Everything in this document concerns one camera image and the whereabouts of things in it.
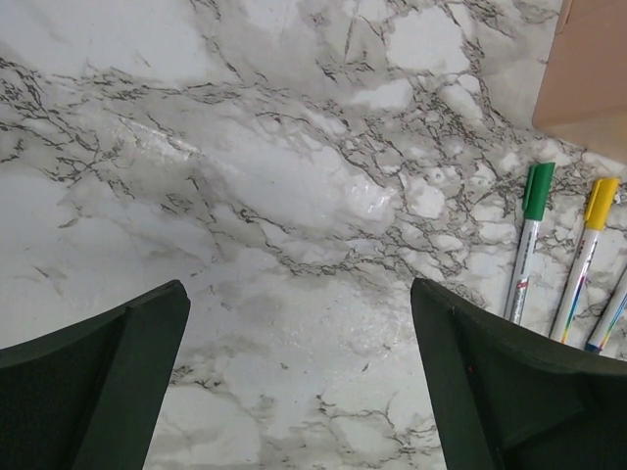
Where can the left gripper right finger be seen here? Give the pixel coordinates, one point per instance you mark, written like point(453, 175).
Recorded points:
point(505, 397)

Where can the yellow pen cap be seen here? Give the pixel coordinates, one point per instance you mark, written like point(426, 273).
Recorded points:
point(600, 202)

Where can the orange desk organizer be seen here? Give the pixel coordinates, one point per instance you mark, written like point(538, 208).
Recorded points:
point(582, 97)

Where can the green pen cap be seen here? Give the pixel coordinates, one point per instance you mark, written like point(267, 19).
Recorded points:
point(537, 188)

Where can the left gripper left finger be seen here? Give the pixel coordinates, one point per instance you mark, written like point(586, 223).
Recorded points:
point(88, 396)

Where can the white pen blue tip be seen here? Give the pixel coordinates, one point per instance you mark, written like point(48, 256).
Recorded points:
point(609, 318)

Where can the white pen yellow tip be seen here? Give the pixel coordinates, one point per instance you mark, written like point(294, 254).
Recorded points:
point(575, 284)

